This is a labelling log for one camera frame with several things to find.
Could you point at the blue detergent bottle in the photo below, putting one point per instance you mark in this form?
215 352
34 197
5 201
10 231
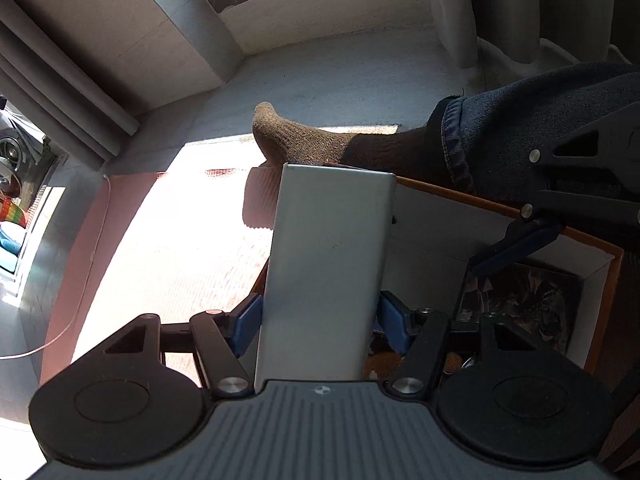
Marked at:
9 247

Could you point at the person's right foot brown sock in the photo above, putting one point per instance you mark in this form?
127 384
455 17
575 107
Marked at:
310 140

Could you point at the silver box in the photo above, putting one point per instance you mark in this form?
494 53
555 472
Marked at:
325 260

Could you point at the pink ribbed floor mat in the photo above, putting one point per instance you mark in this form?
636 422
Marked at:
150 260

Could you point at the orange cardboard box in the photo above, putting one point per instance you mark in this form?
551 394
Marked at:
440 220

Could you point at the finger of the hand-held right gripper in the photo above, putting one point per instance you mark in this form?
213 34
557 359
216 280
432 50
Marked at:
520 247

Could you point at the rainbow striped bag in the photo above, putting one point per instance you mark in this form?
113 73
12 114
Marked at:
12 214

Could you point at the grey curtain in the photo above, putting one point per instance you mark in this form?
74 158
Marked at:
60 85
510 5

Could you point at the person's right leg in jeans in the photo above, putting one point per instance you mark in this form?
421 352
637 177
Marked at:
510 110

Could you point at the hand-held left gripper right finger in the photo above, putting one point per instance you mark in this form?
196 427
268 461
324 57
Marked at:
395 325

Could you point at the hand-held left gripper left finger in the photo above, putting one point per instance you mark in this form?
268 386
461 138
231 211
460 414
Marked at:
247 327

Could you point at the dark picture card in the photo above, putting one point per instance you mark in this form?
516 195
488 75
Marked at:
530 305

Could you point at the grey washing machine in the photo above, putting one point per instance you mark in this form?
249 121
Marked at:
15 150

